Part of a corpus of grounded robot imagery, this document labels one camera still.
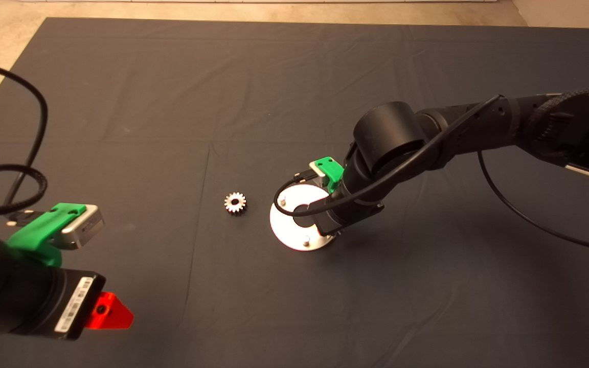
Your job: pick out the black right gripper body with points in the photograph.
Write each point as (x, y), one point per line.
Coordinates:
(345, 217)

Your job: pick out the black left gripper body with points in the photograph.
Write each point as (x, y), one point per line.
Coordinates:
(54, 301)

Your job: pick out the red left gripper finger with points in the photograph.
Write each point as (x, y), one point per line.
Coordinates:
(110, 314)

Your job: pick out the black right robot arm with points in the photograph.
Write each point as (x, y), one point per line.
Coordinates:
(478, 128)

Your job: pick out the round metal carrier plate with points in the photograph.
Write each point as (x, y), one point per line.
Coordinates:
(287, 232)

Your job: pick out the dark grey table cloth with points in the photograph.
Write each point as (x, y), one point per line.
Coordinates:
(223, 102)

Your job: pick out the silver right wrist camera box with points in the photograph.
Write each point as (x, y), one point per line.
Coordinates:
(320, 177)

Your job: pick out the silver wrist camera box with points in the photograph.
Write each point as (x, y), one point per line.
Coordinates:
(320, 177)
(84, 229)

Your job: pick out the green right camera mount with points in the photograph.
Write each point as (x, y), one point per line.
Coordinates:
(330, 171)

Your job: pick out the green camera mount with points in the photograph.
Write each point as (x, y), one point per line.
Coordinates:
(330, 171)
(39, 230)

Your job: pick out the green left camera mount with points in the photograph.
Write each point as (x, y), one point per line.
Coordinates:
(39, 230)

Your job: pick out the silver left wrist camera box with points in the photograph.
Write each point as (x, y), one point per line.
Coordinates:
(84, 229)

